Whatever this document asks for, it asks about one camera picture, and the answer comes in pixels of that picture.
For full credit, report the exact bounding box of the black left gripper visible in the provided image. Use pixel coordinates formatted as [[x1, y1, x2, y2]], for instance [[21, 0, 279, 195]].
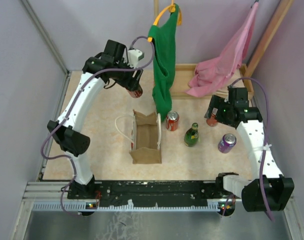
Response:
[[114, 57, 144, 92]]

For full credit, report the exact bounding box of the orange-red soda can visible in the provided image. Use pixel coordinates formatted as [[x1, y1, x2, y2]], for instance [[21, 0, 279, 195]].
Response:
[[206, 114, 218, 127]]

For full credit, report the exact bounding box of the red cola can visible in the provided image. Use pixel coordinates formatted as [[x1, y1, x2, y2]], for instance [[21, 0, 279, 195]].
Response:
[[166, 111, 180, 132], [128, 85, 143, 99]]

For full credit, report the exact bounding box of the burlap canvas bag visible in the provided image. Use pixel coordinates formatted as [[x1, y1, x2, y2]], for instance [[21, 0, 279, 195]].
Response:
[[114, 110, 162, 165]]

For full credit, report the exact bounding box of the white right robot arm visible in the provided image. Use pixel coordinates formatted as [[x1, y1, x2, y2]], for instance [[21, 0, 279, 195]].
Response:
[[204, 87, 295, 213]]

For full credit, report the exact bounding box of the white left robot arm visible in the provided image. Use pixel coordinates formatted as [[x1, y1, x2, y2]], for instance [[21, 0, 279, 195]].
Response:
[[47, 40, 144, 199]]

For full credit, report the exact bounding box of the purple soda can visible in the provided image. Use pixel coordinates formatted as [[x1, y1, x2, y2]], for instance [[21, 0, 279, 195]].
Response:
[[217, 133, 237, 154]]

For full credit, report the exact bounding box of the pink shirt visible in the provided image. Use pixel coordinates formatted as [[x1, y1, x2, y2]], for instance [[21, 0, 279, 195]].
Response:
[[185, 1, 259, 98]]

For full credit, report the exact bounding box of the green t-shirt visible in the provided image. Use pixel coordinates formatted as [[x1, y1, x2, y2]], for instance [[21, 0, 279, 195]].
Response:
[[148, 3, 182, 121]]

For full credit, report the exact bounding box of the green glass bottle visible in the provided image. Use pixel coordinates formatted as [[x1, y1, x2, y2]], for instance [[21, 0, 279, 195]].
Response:
[[184, 122, 199, 147]]

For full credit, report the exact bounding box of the yellow clothes hanger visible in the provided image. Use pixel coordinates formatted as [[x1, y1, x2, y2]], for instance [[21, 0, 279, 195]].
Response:
[[147, 0, 183, 43]]

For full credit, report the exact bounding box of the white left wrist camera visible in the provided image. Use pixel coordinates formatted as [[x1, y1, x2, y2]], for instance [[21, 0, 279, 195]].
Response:
[[127, 49, 145, 68]]

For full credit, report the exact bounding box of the wooden tray frame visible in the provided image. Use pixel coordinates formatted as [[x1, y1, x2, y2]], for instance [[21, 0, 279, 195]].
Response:
[[170, 63, 255, 100]]

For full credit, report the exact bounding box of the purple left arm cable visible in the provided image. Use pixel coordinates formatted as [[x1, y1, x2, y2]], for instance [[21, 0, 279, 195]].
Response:
[[40, 35, 157, 218]]

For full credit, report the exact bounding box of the wooden rack post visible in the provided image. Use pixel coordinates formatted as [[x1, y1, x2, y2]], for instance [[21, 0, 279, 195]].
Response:
[[245, 0, 295, 76]]

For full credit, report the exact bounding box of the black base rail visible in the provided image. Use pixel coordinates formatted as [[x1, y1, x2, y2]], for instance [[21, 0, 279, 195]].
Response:
[[67, 180, 231, 208]]

